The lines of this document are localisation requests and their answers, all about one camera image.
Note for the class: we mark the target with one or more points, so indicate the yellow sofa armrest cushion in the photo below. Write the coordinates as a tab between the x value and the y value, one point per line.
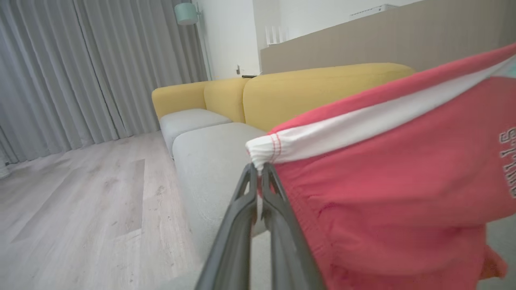
177	98

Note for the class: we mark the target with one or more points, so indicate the red Bulls 23 jersey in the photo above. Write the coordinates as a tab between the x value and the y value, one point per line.
383	181

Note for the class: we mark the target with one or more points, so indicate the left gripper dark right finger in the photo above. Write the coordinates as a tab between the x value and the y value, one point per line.
288	257

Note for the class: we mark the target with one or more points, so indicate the short yellow sofa backrest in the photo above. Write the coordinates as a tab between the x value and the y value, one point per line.
225	98

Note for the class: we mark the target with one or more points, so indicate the grey sofa back cushion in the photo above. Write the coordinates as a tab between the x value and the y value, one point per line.
209	169

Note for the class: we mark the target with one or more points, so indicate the large grey sofa seat cushion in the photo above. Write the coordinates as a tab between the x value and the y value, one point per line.
504	241

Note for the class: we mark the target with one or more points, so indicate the mint green floor lamp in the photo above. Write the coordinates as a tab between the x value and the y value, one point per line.
186	14

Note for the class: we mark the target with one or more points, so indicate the grey pleated curtain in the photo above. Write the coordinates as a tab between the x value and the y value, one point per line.
80	72

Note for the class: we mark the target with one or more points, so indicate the beige partition wall panel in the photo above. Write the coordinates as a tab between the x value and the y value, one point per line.
363	44

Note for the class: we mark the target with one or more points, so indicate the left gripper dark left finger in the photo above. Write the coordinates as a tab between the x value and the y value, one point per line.
234	249

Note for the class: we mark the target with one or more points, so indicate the white flat box device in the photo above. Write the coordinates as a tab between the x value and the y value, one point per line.
373	11

